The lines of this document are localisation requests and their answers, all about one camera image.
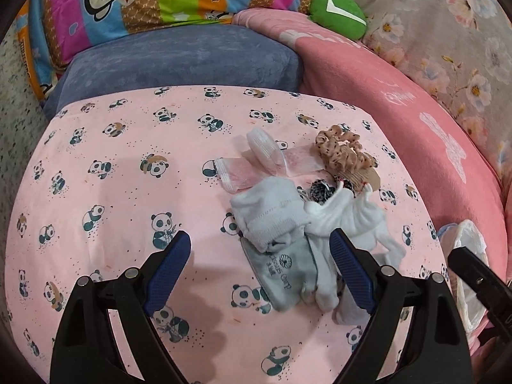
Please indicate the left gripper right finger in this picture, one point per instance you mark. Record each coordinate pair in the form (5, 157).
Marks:
(435, 349)

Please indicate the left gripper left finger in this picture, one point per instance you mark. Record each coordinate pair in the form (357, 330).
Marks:
(85, 350)

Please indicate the tan dotted scrunchie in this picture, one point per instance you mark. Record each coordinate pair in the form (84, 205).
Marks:
(345, 158)

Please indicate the white lined trash bin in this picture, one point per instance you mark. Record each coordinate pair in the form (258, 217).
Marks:
(463, 245)

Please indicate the pink fleece blanket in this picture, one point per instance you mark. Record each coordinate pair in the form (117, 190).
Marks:
(452, 177)

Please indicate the white ruffled sock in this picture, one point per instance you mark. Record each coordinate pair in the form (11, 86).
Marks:
(364, 223)

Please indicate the grey printed sock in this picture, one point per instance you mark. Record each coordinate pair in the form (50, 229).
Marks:
(288, 276)

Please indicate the pink panda print sheet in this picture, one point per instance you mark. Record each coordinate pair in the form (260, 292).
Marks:
(114, 178)

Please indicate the black white patterned scrunchie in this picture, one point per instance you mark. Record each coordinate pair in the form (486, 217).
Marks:
(320, 190)

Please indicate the light grey folded sock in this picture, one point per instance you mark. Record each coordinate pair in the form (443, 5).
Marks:
(271, 214)

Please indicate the sheer pink sock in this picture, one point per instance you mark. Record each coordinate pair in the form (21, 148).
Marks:
(265, 157)

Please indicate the grey floral blanket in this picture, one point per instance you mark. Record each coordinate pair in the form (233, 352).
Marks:
(459, 52)

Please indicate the green round check-mark pillow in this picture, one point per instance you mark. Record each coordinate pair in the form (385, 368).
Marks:
(344, 17)

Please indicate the blue velvet cushion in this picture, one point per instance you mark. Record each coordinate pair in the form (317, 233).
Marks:
(209, 55)

